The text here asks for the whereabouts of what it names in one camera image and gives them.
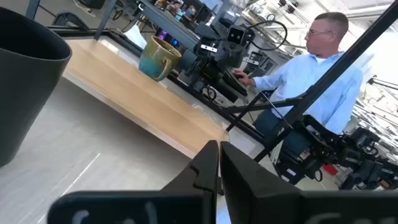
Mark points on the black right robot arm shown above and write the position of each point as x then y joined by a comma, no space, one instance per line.
199,76

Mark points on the black rig frame post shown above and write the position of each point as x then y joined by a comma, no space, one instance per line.
329,81

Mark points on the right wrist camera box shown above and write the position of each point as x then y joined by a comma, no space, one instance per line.
235,35

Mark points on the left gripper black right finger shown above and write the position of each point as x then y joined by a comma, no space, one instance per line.
248,186

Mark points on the black background robot arm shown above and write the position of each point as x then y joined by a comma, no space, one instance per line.
311,146

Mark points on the small red box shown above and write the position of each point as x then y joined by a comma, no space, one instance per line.
330,170

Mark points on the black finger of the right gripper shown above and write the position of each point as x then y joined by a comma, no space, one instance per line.
228,88

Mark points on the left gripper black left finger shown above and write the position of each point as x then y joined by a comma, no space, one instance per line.
202,174

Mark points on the person's hand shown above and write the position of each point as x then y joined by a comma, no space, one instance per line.
244,79

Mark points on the teal brown glazed mug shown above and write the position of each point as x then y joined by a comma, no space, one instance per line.
157,60

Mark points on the black chair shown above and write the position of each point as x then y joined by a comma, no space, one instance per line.
70,20

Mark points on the person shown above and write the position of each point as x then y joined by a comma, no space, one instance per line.
314,81

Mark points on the dark grey plastic cup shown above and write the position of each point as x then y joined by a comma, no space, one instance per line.
28,87

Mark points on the computer with coloured lights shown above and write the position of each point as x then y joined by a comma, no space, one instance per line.
168,37

